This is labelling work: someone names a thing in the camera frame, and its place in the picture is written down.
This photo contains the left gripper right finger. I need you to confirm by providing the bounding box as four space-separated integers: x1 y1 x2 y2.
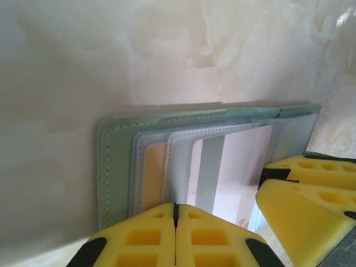
175 204 285 267

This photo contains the green card holder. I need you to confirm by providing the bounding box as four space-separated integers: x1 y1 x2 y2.
97 103 323 231

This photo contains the white card silver stripe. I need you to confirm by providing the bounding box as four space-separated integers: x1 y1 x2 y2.
186 125 273 231

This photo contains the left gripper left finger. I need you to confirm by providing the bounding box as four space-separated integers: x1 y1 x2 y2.
71 202 177 267

